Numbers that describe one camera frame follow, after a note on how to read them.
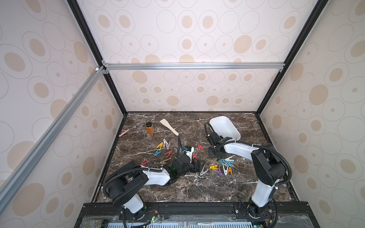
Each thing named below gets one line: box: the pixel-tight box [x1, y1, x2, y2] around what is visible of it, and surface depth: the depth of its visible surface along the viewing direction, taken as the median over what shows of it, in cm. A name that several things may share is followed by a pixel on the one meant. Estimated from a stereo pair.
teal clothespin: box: [218, 158, 235, 167], surface depth 93 cm
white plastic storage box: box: [209, 115, 251, 150], surface depth 108 cm
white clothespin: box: [163, 138, 173, 150], surface depth 102 cm
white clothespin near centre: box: [199, 163, 209, 177], surface depth 89 cm
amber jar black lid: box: [145, 121, 154, 135], surface depth 102 cm
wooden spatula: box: [159, 118, 180, 136], surface depth 115 cm
